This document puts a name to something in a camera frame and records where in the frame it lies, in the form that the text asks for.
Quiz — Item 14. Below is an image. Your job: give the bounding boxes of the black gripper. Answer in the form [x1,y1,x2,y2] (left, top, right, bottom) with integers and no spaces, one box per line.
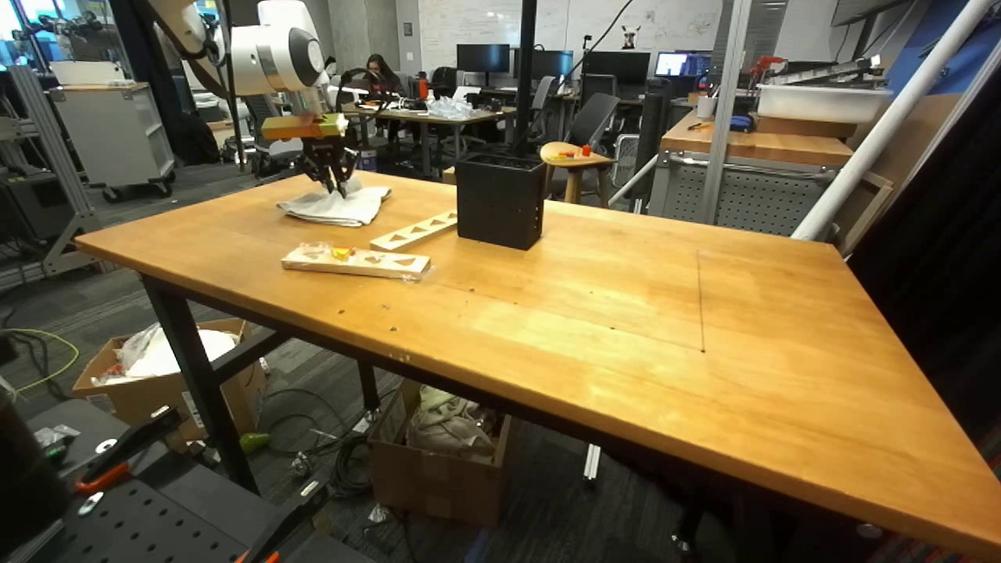
[297,138,357,202]

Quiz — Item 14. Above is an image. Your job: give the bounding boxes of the white cloth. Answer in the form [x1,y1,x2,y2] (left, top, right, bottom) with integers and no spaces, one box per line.
[276,171,396,231]

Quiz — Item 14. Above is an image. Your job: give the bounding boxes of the black box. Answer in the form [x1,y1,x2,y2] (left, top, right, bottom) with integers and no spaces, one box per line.
[455,154,551,254]

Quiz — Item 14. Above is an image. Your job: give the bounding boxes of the cardboard box with white plastic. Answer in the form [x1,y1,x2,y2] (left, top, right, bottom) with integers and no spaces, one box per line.
[68,317,271,440]

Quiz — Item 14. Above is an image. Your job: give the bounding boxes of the cardboard box with crumpled paper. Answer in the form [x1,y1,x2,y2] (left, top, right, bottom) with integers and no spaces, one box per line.
[367,379,517,530]

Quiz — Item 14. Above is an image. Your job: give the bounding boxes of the wooden puzzle board coloured pieces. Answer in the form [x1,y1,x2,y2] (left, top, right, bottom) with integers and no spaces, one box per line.
[280,240,435,284]

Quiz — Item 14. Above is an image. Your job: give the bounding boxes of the seated person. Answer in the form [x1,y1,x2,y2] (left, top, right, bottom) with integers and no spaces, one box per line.
[360,53,404,102]

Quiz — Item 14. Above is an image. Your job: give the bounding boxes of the cluttered office desk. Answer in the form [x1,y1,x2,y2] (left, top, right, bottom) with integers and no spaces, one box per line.
[355,102,517,181]

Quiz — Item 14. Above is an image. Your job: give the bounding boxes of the black computer monitor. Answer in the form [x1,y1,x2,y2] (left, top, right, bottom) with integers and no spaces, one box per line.
[455,42,517,80]

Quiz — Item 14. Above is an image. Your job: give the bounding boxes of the black stand pole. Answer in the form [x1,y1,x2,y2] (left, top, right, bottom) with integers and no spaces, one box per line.
[513,0,542,162]

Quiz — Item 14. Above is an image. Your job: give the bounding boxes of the black column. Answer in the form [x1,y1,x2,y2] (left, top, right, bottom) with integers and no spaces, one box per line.
[106,0,184,166]

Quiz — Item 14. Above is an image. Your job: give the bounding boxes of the white wheeled cart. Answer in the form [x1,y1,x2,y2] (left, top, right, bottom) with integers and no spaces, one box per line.
[44,59,182,205]

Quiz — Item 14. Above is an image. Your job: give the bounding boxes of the round wooden stool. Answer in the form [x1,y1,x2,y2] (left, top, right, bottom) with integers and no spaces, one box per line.
[538,138,617,207]

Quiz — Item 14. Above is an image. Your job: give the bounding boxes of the black office chair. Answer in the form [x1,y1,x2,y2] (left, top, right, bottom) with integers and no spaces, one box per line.
[567,91,622,150]

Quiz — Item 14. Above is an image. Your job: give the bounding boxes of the white slanted bar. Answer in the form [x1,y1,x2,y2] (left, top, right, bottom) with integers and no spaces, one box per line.
[606,154,662,211]

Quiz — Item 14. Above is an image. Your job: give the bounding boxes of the lit computer screen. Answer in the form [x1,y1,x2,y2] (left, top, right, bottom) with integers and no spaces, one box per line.
[651,49,718,85]

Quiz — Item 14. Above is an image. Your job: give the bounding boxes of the black perforated board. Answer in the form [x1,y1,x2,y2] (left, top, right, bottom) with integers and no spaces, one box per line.
[20,456,306,563]

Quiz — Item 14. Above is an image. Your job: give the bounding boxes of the grey aluminium pole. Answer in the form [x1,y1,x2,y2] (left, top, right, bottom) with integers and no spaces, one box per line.
[698,0,758,225]

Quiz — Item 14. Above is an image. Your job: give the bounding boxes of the wooden top workbench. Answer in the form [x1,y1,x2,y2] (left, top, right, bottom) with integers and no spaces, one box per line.
[648,107,856,238]

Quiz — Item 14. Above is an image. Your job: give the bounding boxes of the white plastic bin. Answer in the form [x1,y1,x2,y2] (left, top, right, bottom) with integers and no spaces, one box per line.
[753,80,896,129]

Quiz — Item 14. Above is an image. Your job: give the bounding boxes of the white slanted pole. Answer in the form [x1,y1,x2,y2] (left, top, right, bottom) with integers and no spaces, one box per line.
[793,0,999,244]

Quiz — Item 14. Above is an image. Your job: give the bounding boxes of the black curtain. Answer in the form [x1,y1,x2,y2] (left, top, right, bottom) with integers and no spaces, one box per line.
[848,71,1001,440]

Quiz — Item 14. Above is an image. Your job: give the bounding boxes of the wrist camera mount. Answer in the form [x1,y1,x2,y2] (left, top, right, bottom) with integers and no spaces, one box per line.
[258,110,355,147]

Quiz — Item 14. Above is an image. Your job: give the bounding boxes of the grey metal shelf frame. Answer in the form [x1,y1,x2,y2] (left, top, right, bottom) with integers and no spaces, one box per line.
[0,66,103,293]

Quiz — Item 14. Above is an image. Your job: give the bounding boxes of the green floor cable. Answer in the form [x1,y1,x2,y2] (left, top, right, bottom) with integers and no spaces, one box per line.
[0,326,85,400]

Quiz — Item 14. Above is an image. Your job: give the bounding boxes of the orange handled tool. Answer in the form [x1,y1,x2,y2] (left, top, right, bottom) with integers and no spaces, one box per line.
[73,460,138,498]

